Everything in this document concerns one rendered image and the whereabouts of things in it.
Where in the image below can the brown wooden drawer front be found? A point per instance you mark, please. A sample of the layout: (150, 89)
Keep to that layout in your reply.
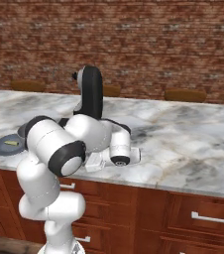
(110, 238)
(203, 203)
(107, 198)
(200, 246)

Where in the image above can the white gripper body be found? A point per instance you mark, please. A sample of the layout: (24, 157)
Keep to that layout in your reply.
(95, 162)

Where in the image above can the yellow butter stick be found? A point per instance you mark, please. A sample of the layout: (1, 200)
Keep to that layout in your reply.
(11, 143)

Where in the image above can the brown wooden cupboard door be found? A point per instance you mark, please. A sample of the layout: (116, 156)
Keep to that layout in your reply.
(1, 198)

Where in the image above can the dark grey round dish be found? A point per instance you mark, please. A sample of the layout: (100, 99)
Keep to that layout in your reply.
(22, 130)

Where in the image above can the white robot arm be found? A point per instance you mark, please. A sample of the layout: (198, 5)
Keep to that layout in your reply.
(48, 142)

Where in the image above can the dark grey plate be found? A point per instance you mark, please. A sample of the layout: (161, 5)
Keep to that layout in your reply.
(3, 149)

